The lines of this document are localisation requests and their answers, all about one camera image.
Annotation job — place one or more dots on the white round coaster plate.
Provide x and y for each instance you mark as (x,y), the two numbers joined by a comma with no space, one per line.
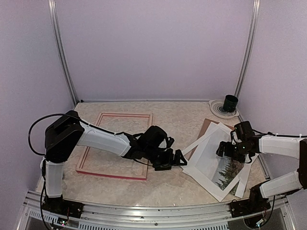
(216,107)

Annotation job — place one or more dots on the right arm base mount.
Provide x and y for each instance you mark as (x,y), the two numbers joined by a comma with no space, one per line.
(254,204)

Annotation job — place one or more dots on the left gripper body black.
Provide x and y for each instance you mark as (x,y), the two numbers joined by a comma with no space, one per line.
(159,159)

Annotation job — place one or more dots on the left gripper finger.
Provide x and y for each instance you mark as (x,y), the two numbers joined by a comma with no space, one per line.
(179,159)
(169,142)

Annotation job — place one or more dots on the left aluminium post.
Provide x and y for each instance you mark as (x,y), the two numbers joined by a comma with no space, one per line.
(61,52)

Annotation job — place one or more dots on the aluminium post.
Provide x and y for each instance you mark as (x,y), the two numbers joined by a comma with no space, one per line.
(61,52)
(249,47)

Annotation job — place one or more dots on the brown backing board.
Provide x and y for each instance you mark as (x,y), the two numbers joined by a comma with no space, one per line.
(206,127)

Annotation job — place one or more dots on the front aluminium rail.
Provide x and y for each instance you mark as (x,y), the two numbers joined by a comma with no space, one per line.
(94,216)

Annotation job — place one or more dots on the wooden picture frame pink edge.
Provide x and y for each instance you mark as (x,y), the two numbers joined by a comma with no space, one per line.
(103,149)

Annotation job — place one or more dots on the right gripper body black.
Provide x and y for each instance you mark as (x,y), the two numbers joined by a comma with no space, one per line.
(238,153)

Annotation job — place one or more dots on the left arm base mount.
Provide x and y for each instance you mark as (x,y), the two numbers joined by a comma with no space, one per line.
(63,207)

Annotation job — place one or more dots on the white mat board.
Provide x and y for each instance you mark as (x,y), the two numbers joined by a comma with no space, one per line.
(203,180)

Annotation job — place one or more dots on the dark green cup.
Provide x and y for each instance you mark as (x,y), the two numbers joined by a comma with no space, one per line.
(230,103)

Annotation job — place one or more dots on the landscape photo print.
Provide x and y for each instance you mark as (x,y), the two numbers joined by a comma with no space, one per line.
(221,171)

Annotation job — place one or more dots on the right aluminium post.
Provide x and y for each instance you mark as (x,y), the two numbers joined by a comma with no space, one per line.
(249,47)

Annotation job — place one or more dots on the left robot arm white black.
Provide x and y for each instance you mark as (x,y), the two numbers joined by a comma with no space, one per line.
(69,131)

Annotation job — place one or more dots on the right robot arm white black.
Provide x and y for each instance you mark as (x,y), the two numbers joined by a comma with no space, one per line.
(290,146)

